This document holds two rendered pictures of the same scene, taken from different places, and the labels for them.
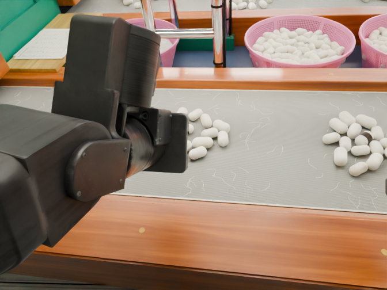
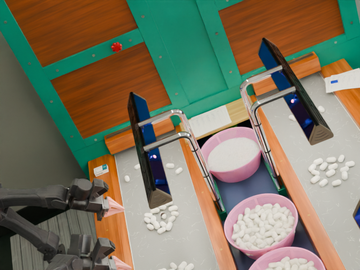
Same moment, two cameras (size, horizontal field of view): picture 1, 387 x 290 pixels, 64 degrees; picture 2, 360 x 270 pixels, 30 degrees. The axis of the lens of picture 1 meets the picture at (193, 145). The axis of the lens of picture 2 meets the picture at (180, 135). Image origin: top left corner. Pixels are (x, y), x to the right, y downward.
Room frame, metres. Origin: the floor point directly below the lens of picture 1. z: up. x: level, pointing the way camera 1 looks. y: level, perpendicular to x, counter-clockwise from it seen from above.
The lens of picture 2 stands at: (0.32, -1.94, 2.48)
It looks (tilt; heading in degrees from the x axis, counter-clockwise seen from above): 36 degrees down; 81
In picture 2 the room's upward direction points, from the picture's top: 24 degrees counter-clockwise
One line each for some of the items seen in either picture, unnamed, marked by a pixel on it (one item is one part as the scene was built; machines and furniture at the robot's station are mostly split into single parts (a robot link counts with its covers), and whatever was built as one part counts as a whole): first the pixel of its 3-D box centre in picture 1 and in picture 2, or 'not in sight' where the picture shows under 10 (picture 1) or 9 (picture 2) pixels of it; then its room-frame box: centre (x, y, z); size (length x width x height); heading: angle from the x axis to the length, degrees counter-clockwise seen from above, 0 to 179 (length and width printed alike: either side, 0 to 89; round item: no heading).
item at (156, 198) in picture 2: not in sight; (144, 143); (0.50, 0.03, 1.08); 0.62 x 0.08 x 0.07; 77
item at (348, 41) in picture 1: (295, 53); (263, 229); (0.72, -0.29, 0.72); 0.27 x 0.27 x 0.10
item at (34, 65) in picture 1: (57, 38); (218, 119); (0.86, 0.35, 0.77); 0.33 x 0.15 x 0.01; 167
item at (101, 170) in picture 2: not in sight; (100, 170); (0.32, 0.44, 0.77); 0.06 x 0.04 x 0.02; 167
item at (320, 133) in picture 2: not in sight; (290, 84); (1.05, -0.09, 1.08); 0.62 x 0.08 x 0.07; 77
